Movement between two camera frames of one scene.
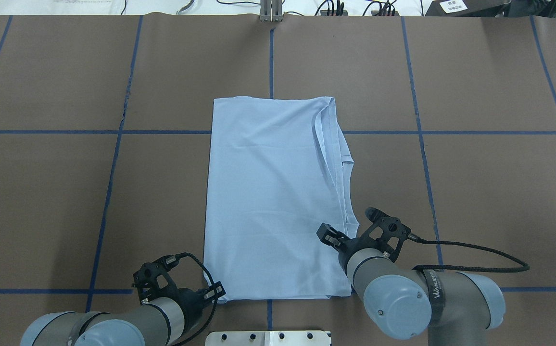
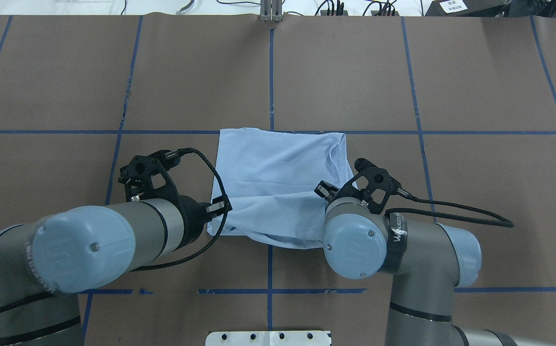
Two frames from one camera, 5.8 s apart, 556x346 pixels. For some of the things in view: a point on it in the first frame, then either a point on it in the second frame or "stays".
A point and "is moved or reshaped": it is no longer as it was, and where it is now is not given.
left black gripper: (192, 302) → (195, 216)
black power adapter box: (466, 8) stays
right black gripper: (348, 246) → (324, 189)
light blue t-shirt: (278, 168) is moved or reshaped
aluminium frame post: (271, 11) stays
